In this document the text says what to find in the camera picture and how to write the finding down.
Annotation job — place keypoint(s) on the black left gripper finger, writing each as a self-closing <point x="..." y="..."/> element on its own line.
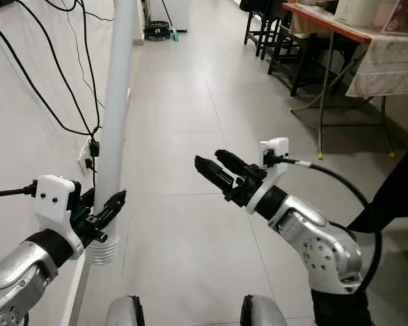
<point x="114" y="204"/>
<point x="87" y="197"/>

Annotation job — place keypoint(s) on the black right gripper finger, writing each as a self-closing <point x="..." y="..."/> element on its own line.
<point x="211" y="171"/>
<point x="230" y="160"/>

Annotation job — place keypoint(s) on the white plastic table leg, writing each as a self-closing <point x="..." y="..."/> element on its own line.
<point x="119" y="102"/>

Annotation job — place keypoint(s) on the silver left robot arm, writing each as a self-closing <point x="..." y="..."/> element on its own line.
<point x="17" y="272"/>

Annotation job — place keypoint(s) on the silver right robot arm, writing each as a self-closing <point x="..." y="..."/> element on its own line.
<point x="313" y="238"/>

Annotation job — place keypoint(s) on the black tablecloth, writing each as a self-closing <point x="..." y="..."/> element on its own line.
<point x="401" y="197"/>

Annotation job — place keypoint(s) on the silver left robot leg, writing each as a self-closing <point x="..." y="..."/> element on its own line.
<point x="126" y="314"/>

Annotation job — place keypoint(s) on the silver robot leg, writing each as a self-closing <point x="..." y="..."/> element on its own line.
<point x="126" y="314"/>
<point x="262" y="312"/>

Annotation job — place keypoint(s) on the dark wooden chair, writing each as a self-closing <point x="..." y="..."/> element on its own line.
<point x="292" y="61"/>
<point x="262" y="30"/>

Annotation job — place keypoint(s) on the silver right robot leg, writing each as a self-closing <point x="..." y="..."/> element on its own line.
<point x="262" y="312"/>

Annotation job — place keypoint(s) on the broom with teal head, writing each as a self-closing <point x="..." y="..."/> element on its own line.
<point x="175" y="36"/>

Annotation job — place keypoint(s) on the black round floor device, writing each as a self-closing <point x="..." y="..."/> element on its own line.
<point x="156" y="30"/>

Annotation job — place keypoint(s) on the beige patterned table cloth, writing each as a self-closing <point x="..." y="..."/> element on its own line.
<point x="387" y="64"/>

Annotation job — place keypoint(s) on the folding table with orange edge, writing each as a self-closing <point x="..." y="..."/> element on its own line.
<point x="326" y="23"/>

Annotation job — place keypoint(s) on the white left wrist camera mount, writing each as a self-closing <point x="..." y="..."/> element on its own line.
<point x="54" y="197"/>

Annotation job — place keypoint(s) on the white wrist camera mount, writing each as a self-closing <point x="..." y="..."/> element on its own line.
<point x="54" y="197"/>
<point x="273" y="151"/>

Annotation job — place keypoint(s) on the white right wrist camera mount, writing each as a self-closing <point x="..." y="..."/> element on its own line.
<point x="273" y="151"/>

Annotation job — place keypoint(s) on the black wall power adapter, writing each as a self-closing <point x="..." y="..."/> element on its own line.
<point x="93" y="149"/>

